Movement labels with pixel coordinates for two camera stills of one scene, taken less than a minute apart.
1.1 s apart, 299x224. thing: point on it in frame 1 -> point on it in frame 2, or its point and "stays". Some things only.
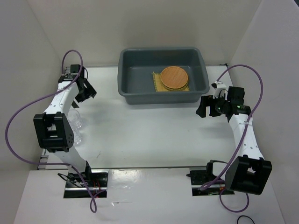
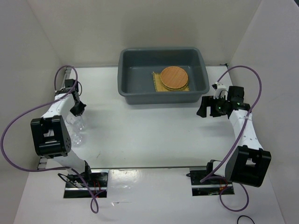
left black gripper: [88, 89] -> [79, 111]
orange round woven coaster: [174, 77] stays
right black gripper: [206, 101] stays
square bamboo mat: [159, 87] stays
